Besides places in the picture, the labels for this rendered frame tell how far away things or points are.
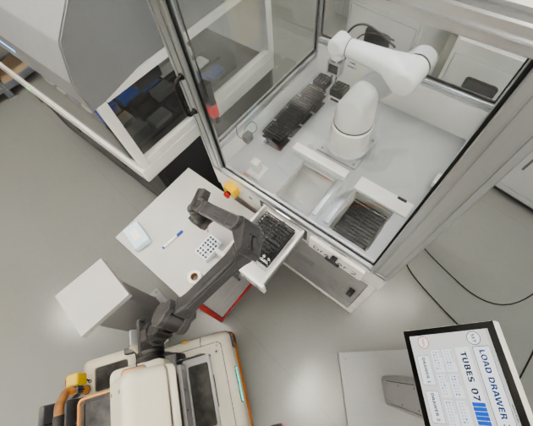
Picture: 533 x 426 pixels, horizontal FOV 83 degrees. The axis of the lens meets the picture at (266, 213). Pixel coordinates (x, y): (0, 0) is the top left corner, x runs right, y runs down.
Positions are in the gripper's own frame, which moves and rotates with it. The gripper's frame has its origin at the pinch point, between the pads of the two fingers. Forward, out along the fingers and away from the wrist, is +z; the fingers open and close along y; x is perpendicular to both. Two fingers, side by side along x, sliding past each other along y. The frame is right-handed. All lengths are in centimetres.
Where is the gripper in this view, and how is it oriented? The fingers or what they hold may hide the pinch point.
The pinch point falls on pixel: (206, 226)
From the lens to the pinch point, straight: 148.5
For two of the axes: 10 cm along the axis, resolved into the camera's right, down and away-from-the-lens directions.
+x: -6.0, 7.4, -3.2
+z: 0.9, 4.5, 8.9
